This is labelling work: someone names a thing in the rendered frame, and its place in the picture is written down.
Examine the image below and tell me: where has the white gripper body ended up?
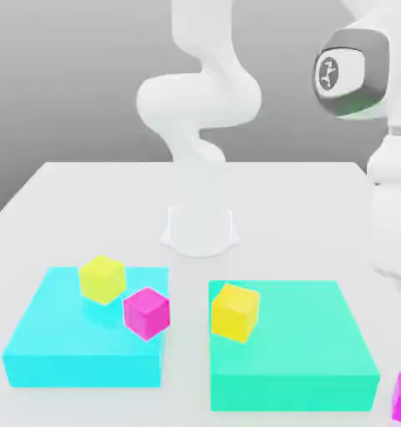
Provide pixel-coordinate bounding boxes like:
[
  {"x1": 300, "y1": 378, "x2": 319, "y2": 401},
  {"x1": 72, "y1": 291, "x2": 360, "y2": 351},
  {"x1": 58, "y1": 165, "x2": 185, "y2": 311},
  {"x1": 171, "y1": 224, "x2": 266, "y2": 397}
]
[{"x1": 372, "y1": 183, "x2": 401, "y2": 297}]

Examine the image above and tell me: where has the small golden yellow cube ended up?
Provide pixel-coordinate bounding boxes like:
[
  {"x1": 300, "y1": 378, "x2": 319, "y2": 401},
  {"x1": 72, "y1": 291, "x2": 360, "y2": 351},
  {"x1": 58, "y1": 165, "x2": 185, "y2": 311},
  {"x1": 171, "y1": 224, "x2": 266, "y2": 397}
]
[{"x1": 210, "y1": 282, "x2": 261, "y2": 344}]

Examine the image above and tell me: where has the small lime yellow cube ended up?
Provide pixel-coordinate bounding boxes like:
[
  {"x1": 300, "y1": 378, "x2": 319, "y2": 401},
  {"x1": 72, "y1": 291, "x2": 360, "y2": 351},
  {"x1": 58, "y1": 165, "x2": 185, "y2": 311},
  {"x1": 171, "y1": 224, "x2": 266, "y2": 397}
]
[{"x1": 78, "y1": 254, "x2": 127, "y2": 307}]

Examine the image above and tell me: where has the large turquoise green box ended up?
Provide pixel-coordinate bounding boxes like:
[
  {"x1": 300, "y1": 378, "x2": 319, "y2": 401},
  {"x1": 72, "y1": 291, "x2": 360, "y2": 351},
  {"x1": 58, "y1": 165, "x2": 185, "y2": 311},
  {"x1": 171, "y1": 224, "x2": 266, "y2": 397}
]
[{"x1": 208, "y1": 279, "x2": 382, "y2": 413}]

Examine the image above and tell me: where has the large cyan box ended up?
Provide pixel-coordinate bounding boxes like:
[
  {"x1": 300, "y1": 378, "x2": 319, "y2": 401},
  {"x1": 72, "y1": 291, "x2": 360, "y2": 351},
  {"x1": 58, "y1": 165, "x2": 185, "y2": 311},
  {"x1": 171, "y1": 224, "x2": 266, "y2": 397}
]
[{"x1": 1, "y1": 265, "x2": 170, "y2": 389}]

